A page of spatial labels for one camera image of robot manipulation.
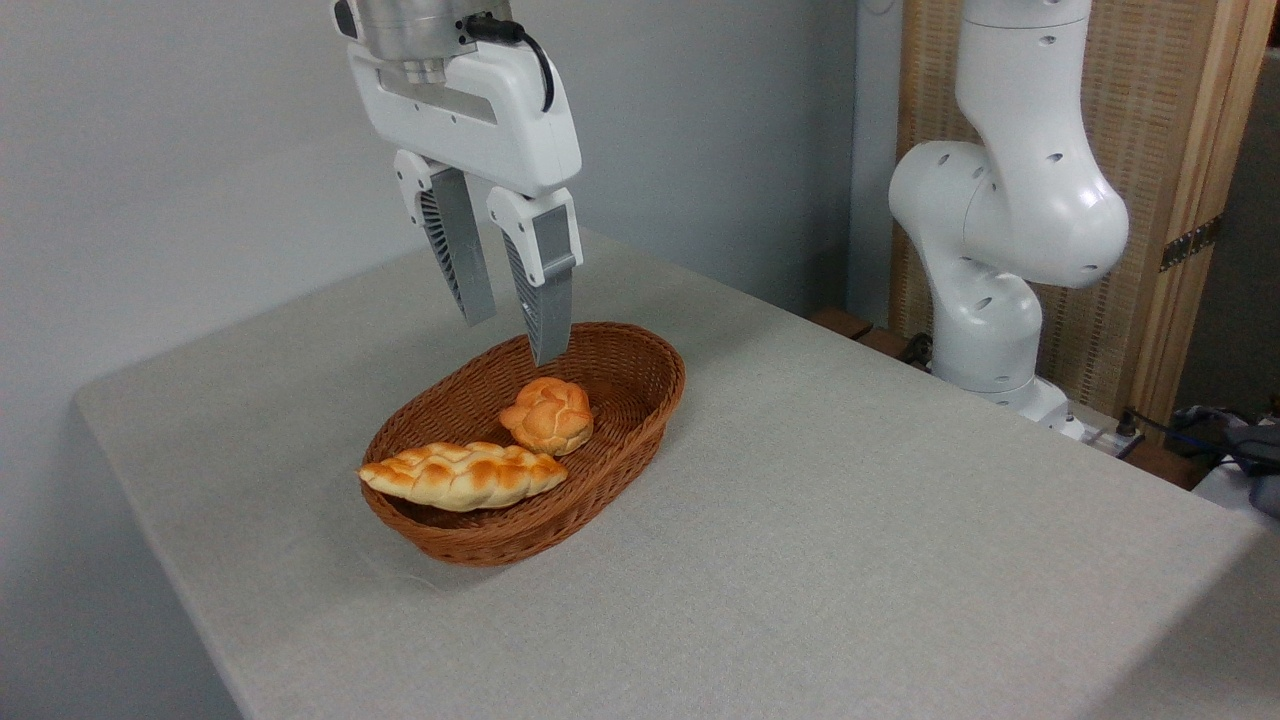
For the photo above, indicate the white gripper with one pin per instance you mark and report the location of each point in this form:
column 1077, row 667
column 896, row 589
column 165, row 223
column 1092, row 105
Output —
column 520, row 130

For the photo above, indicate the long braided bread loaf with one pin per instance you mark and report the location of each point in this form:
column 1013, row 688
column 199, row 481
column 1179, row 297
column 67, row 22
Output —
column 470, row 478

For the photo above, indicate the round knotted bread roll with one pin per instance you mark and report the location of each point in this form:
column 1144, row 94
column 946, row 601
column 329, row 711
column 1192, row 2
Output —
column 548, row 415

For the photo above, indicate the brown wicker oval basket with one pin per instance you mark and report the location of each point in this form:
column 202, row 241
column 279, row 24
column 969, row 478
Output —
column 620, row 400

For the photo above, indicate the black clamp knob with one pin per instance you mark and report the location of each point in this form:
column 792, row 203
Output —
column 917, row 350

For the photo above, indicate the grey tablecloth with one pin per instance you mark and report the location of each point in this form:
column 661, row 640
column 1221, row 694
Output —
column 850, row 550

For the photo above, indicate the wooden woven folding screen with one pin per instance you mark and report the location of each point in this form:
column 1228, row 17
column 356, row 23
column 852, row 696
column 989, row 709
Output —
column 1160, row 120

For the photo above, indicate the metal screen hinge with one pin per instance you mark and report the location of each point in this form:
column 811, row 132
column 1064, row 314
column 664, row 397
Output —
column 1188, row 244

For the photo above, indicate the white side table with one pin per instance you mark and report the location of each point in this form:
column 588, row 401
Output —
column 1225, row 490

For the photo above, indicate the dark grey device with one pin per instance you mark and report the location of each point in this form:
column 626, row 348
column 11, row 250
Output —
column 1260, row 460

